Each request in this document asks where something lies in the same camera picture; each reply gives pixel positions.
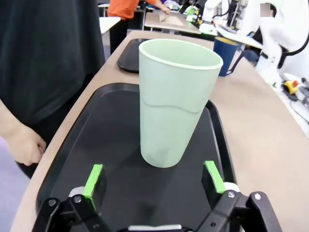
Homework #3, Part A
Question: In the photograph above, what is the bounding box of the large black plastic tray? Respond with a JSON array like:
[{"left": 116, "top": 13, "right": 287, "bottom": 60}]
[{"left": 35, "top": 83, "right": 237, "bottom": 232}]

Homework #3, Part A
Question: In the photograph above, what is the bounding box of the person's right hand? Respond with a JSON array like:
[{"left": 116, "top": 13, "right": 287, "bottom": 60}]
[{"left": 4, "top": 125, "right": 47, "bottom": 167}]

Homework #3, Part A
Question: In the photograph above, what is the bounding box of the pale green plastic cup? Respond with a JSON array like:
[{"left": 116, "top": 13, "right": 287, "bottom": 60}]
[{"left": 138, "top": 38, "right": 224, "bottom": 168}]

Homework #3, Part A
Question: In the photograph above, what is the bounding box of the white background desk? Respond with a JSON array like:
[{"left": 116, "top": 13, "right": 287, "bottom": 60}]
[{"left": 98, "top": 16, "right": 121, "bottom": 35}]

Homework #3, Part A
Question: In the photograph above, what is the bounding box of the background person in orange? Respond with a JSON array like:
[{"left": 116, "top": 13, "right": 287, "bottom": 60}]
[{"left": 107, "top": 0, "right": 171, "bottom": 57}]

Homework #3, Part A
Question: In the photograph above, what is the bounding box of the person's right forearm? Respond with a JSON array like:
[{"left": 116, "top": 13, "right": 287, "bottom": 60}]
[{"left": 0, "top": 98, "right": 23, "bottom": 141}]

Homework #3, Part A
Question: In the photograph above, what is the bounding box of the person's black shirt torso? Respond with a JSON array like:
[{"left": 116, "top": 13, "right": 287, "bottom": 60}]
[{"left": 0, "top": 0, "right": 106, "bottom": 180}]

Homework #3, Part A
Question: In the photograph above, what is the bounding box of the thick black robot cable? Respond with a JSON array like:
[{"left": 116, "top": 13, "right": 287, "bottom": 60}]
[{"left": 281, "top": 33, "right": 309, "bottom": 57}]

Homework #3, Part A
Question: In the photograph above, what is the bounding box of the yellow emergency stop button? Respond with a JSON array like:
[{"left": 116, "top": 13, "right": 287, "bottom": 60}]
[{"left": 283, "top": 79, "right": 300, "bottom": 95}]

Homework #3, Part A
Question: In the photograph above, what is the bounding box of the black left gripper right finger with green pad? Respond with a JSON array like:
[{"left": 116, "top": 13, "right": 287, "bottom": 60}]
[{"left": 195, "top": 160, "right": 283, "bottom": 232}]

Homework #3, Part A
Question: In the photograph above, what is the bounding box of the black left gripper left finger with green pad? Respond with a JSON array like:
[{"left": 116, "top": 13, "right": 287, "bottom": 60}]
[{"left": 32, "top": 163, "right": 114, "bottom": 232}]

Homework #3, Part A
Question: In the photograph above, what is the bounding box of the navy blue mug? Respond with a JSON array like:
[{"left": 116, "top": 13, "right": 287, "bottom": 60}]
[{"left": 213, "top": 36, "right": 242, "bottom": 77}]

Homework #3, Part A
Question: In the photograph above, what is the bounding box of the background person with blurred face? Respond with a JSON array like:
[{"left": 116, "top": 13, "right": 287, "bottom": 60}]
[{"left": 260, "top": 2, "right": 279, "bottom": 19}]

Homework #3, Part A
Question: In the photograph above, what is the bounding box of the background wooden table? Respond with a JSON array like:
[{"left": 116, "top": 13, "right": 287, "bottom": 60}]
[{"left": 144, "top": 12, "right": 201, "bottom": 35}]

